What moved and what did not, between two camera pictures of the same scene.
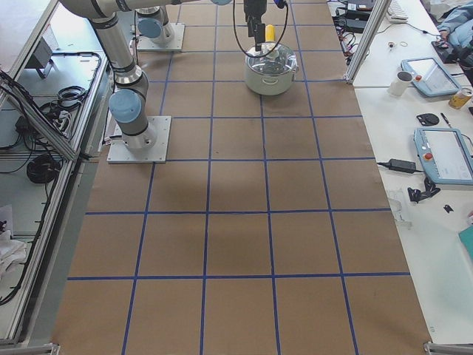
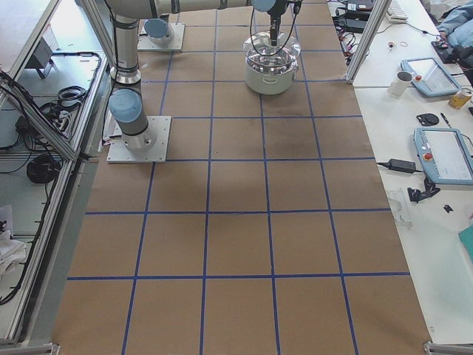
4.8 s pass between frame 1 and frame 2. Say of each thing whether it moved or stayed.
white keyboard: stayed
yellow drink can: stayed
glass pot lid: moved
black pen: stayed
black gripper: moved
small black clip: stayed
